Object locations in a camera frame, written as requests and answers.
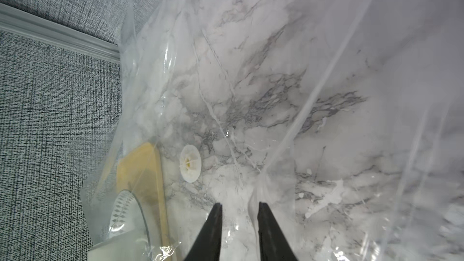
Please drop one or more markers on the white vacuum bag valve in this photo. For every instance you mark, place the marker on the white vacuum bag valve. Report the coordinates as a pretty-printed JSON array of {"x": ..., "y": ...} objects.
[{"x": 190, "y": 163}]

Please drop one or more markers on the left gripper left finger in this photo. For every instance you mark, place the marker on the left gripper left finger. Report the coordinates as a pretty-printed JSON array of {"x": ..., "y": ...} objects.
[{"x": 207, "y": 246}]

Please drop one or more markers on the yellow plastic tray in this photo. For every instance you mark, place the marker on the yellow plastic tray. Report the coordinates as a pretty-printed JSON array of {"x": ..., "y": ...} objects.
[{"x": 138, "y": 171}]

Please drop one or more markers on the clear plastic vacuum bag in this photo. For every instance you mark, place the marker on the clear plastic vacuum bag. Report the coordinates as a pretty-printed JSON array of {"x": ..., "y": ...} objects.
[{"x": 345, "y": 116}]

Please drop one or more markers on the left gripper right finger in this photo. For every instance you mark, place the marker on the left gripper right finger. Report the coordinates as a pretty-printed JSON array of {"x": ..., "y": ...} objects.
[{"x": 272, "y": 242}]

